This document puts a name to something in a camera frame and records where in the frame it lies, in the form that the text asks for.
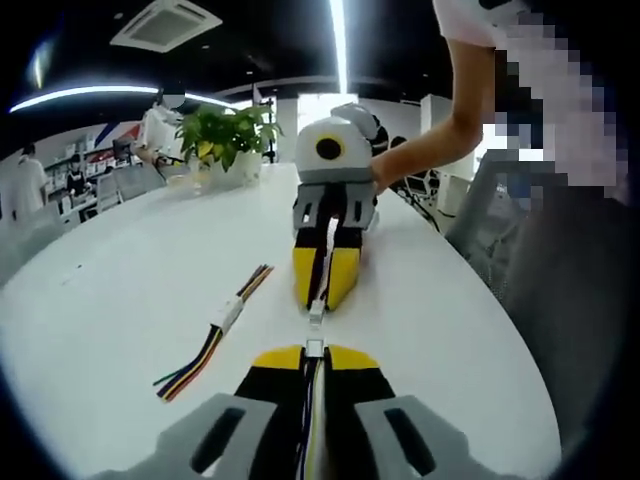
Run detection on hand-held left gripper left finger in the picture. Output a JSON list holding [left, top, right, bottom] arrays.
[[94, 344, 306, 480]]

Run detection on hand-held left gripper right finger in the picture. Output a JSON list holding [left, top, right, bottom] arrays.
[[322, 344, 502, 480]]

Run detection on JST connector cable multicolour wires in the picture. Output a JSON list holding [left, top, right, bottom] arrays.
[[298, 339, 328, 480], [308, 214, 338, 333]]

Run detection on person's right hand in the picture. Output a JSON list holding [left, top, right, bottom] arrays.
[[370, 148, 401, 197]]

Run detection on white plant pot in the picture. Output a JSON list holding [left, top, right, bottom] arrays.
[[198, 149, 264, 192]]

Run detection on green leafy plant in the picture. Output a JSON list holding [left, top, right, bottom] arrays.
[[173, 102, 285, 174]]

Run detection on straight ceiling light strip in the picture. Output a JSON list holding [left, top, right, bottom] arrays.
[[327, 0, 351, 96]]

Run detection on ceiling air conditioner vent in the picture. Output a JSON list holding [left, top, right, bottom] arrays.
[[109, 0, 224, 54]]

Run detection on person's white shirt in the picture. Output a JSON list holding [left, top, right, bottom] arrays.
[[431, 0, 524, 52]]

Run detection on person's dark grey trousers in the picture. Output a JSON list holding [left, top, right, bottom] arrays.
[[499, 184, 640, 454]]

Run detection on curved ceiling light strip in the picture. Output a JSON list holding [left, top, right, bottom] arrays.
[[8, 84, 162, 115]]

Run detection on joined JST connector cable pair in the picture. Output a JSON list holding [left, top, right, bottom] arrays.
[[152, 263, 276, 404]]

